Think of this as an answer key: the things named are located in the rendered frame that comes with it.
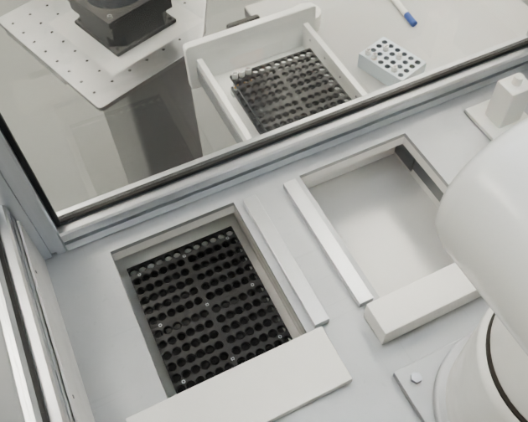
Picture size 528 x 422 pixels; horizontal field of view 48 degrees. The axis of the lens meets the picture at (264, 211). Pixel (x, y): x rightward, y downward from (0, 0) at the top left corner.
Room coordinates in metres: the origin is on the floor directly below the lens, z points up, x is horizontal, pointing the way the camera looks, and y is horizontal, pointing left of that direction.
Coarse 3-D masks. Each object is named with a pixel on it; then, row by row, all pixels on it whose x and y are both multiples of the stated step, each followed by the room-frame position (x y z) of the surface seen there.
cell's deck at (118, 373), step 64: (384, 128) 0.68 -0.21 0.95; (448, 128) 0.68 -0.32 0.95; (256, 192) 0.56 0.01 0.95; (64, 256) 0.46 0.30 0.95; (320, 256) 0.44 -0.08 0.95; (64, 320) 0.36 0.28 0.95; (128, 320) 0.35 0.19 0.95; (448, 320) 0.33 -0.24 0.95; (128, 384) 0.26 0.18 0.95; (384, 384) 0.25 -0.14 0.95
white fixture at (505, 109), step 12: (504, 84) 0.69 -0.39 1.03; (516, 84) 0.68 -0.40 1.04; (492, 96) 0.69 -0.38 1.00; (504, 96) 0.67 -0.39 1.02; (516, 96) 0.66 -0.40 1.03; (468, 108) 0.71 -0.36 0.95; (480, 108) 0.71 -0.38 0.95; (492, 108) 0.69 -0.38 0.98; (504, 108) 0.67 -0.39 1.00; (516, 108) 0.67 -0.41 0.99; (480, 120) 0.68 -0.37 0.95; (492, 120) 0.68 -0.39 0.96; (504, 120) 0.66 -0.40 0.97; (516, 120) 0.67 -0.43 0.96; (492, 132) 0.65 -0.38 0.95
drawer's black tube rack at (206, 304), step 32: (192, 256) 0.48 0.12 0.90; (224, 256) 0.49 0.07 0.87; (160, 288) 0.43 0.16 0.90; (192, 288) 0.42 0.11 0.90; (224, 288) 0.42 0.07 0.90; (256, 288) 0.42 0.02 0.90; (160, 320) 0.39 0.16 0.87; (192, 320) 0.38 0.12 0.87; (224, 320) 0.38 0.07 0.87; (256, 320) 0.37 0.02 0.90; (160, 352) 0.32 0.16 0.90; (192, 352) 0.32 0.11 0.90; (224, 352) 0.32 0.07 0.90; (256, 352) 0.32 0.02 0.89; (192, 384) 0.29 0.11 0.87
